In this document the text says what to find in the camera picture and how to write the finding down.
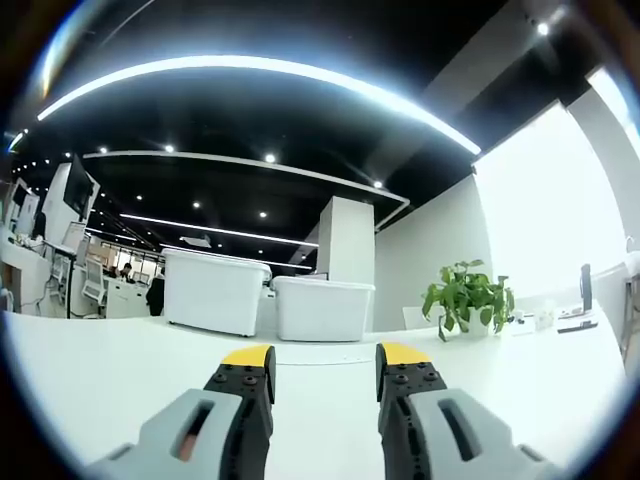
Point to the white square pillar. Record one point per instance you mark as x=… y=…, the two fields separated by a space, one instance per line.
x=347 y=240

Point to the white desk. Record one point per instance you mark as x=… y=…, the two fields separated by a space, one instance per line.
x=100 y=360

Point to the white display stand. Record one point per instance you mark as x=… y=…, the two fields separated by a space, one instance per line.
x=80 y=185

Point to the white chair backrest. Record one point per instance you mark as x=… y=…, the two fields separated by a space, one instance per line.
x=412 y=317

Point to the white plastic storage box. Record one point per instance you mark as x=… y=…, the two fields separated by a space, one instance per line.
x=322 y=312
x=215 y=295

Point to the potted green plant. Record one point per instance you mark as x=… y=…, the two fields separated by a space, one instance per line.
x=470 y=295

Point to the black flat device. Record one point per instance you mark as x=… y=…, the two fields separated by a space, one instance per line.
x=586 y=290
x=577 y=327

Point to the white tissue box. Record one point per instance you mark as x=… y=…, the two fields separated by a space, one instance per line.
x=545 y=320

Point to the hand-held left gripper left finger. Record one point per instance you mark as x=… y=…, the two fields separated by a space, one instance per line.
x=225 y=430

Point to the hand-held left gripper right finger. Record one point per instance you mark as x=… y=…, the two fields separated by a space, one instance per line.
x=415 y=430

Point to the long curved ceiling light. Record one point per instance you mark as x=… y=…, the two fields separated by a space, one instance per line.
x=225 y=61

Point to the white office chair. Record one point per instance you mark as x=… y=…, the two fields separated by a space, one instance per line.
x=95 y=282

